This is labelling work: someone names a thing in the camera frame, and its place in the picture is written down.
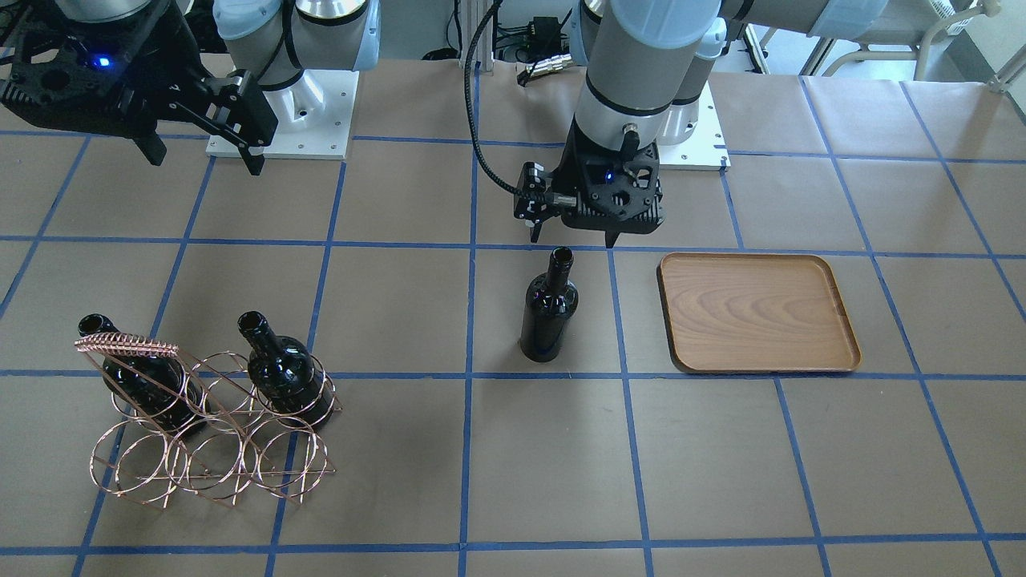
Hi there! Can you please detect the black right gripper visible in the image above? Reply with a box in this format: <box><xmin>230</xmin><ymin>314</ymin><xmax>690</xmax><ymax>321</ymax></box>
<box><xmin>2</xmin><ymin>1</ymin><xmax>278</xmax><ymax>176</ymax></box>

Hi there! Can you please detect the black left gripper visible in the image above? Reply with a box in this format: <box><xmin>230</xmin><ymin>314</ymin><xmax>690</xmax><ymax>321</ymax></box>
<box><xmin>529</xmin><ymin>128</ymin><xmax>664</xmax><ymax>248</ymax></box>

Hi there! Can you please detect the wooden tray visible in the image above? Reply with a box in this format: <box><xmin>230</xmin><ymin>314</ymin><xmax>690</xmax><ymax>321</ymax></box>
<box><xmin>656</xmin><ymin>252</ymin><xmax>862</xmax><ymax>373</ymax></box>

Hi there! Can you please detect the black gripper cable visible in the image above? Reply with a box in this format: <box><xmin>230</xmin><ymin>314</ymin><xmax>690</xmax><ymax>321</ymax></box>
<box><xmin>464</xmin><ymin>0</ymin><xmax>530</xmax><ymax>197</ymax></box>

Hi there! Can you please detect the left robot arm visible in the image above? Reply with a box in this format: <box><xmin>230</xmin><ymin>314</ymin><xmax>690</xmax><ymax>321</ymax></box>
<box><xmin>514</xmin><ymin>1</ymin><xmax>886</xmax><ymax>248</ymax></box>

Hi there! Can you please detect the dark wine bottle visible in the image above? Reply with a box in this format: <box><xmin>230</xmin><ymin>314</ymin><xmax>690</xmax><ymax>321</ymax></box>
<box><xmin>102</xmin><ymin>357</ymin><xmax>206</xmax><ymax>439</ymax></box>
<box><xmin>237</xmin><ymin>310</ymin><xmax>331</xmax><ymax>430</ymax></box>
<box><xmin>518</xmin><ymin>246</ymin><xmax>579</xmax><ymax>362</ymax></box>

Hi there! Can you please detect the copper wire bottle basket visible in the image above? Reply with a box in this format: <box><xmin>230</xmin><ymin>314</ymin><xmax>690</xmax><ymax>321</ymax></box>
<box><xmin>75</xmin><ymin>333</ymin><xmax>337</xmax><ymax>509</ymax></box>

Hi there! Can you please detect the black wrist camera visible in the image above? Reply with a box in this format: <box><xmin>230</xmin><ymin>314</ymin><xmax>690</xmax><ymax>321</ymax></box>
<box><xmin>513</xmin><ymin>162</ymin><xmax>561</xmax><ymax>227</ymax></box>

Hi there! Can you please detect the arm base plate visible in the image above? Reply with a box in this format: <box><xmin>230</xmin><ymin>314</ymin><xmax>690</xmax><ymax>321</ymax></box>
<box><xmin>656</xmin><ymin>85</ymin><xmax>732</xmax><ymax>171</ymax></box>
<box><xmin>206</xmin><ymin>71</ymin><xmax>360</xmax><ymax>161</ymax></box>

